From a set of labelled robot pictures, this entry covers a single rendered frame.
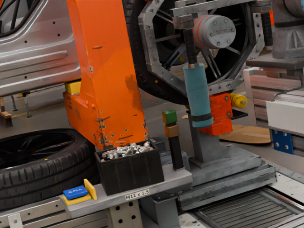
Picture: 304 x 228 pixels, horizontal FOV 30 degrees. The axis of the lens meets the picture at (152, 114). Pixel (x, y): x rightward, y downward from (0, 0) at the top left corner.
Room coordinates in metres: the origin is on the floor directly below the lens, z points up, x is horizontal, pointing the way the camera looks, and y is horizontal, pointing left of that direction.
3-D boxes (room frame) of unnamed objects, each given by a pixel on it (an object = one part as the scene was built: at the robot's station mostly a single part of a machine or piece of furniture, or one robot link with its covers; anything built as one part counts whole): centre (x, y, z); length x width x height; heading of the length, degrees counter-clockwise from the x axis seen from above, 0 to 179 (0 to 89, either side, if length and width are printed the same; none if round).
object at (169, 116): (1.88, -0.06, 0.64); 0.04 x 0.04 x 0.04; 18
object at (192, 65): (2.16, -0.19, 0.83); 0.04 x 0.04 x 0.16
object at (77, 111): (2.37, 0.23, 0.69); 0.52 x 0.17 x 0.35; 18
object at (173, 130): (1.88, -0.06, 0.59); 0.04 x 0.04 x 0.04; 18
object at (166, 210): (2.37, 0.03, 0.26); 0.42 x 0.18 x 0.35; 18
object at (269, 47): (2.27, -0.51, 0.83); 0.04 x 0.04 x 0.16
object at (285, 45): (1.61, -0.45, 0.87); 0.15 x 0.15 x 0.10
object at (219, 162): (2.60, -0.23, 0.32); 0.40 x 0.30 x 0.28; 108
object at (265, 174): (2.60, -0.23, 0.13); 0.50 x 0.36 x 0.10; 108
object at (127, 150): (1.83, 0.11, 0.51); 0.20 x 0.14 x 0.13; 101
